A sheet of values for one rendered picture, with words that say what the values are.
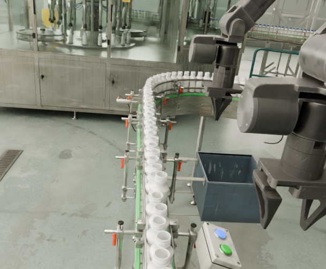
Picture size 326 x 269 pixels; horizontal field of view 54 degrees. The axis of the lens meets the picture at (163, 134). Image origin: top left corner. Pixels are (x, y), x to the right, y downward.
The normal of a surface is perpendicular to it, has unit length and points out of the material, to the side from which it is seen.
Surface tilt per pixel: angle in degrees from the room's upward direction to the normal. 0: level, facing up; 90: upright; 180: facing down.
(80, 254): 0
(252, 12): 92
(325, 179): 1
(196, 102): 90
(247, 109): 90
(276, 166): 1
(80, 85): 90
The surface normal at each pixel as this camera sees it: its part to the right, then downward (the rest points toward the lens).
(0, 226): 0.10, -0.92
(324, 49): -0.84, -0.47
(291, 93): 0.07, 0.40
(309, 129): -0.59, 0.25
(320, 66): -0.99, 0.11
